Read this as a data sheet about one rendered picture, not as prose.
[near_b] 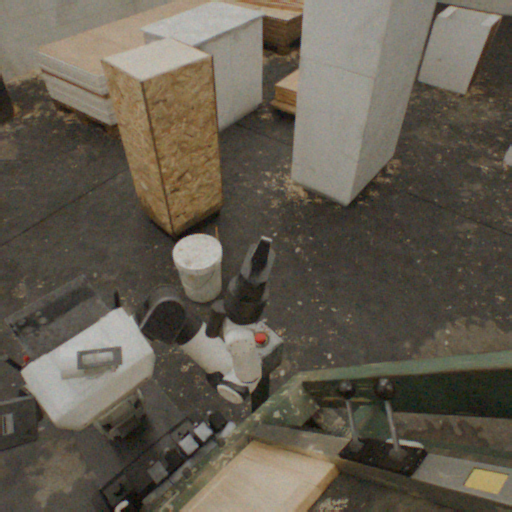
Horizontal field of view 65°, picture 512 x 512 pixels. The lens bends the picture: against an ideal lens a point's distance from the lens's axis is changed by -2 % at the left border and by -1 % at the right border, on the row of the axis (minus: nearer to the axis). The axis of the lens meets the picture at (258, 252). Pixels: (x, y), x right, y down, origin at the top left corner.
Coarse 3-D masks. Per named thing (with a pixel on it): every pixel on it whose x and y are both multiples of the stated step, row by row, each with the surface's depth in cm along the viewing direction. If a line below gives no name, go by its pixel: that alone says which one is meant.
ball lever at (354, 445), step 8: (344, 384) 77; (352, 384) 77; (344, 392) 76; (352, 392) 76; (352, 408) 77; (352, 416) 76; (352, 424) 76; (352, 432) 75; (352, 440) 75; (352, 448) 74; (360, 448) 74
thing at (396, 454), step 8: (376, 384) 67; (384, 384) 66; (392, 384) 66; (376, 392) 66; (384, 392) 65; (392, 392) 65; (384, 400) 66; (392, 416) 66; (392, 424) 65; (392, 432) 65; (392, 456) 64; (400, 456) 63
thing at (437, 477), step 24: (264, 432) 117; (288, 432) 105; (312, 456) 89; (336, 456) 79; (432, 456) 61; (384, 480) 67; (408, 480) 61; (432, 480) 56; (456, 480) 53; (456, 504) 54; (480, 504) 50; (504, 504) 46
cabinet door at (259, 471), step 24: (240, 456) 118; (264, 456) 107; (288, 456) 98; (216, 480) 114; (240, 480) 104; (264, 480) 95; (288, 480) 88; (312, 480) 81; (192, 504) 109; (216, 504) 100; (240, 504) 92; (264, 504) 85; (288, 504) 79; (312, 504) 77
